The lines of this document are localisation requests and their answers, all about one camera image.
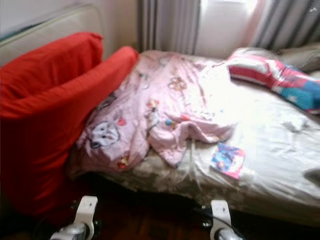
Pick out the colourful comic book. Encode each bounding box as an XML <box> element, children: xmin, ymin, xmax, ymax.
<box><xmin>209</xmin><ymin>142</ymin><xmax>246</xmax><ymax>180</ymax></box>

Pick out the pink cartoon print quilt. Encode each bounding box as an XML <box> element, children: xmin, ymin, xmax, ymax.
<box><xmin>67</xmin><ymin>49</ymin><xmax>238</xmax><ymax>172</ymax></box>

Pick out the bed with grey floral sheet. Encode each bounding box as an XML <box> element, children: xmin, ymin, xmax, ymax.
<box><xmin>67</xmin><ymin>47</ymin><xmax>320</xmax><ymax>228</ymax></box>

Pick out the crumpled white grey sock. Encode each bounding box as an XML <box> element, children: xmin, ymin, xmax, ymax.
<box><xmin>282</xmin><ymin>117</ymin><xmax>309</xmax><ymax>134</ymax></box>

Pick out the long red cushion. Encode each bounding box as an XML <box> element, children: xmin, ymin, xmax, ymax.
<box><xmin>0</xmin><ymin>46</ymin><xmax>140</xmax><ymax>222</ymax></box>

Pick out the grey pillow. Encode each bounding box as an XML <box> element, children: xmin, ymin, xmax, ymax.
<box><xmin>277</xmin><ymin>46</ymin><xmax>320</xmax><ymax>74</ymax></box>

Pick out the bright window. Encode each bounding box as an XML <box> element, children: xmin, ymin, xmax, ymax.
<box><xmin>196</xmin><ymin>0</ymin><xmax>266</xmax><ymax>59</ymax></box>

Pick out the grey curtain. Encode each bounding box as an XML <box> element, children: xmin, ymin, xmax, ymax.
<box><xmin>139</xmin><ymin>0</ymin><xmax>201</xmax><ymax>53</ymax></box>
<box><xmin>252</xmin><ymin>0</ymin><xmax>320</xmax><ymax>50</ymax></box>

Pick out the large red cushion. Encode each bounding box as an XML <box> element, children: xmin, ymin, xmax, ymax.
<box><xmin>0</xmin><ymin>31</ymin><xmax>104</xmax><ymax>103</ymax></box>

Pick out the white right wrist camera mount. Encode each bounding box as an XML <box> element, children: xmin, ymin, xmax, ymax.
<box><xmin>210</xmin><ymin>200</ymin><xmax>233</xmax><ymax>234</ymax></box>

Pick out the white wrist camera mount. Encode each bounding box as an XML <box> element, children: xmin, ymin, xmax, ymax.
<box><xmin>210</xmin><ymin>200</ymin><xmax>233</xmax><ymax>234</ymax></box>
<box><xmin>77</xmin><ymin>195</ymin><xmax>99</xmax><ymax>229</ymax></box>

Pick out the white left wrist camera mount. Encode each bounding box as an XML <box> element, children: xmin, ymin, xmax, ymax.
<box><xmin>77</xmin><ymin>195</ymin><xmax>99</xmax><ymax>229</ymax></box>

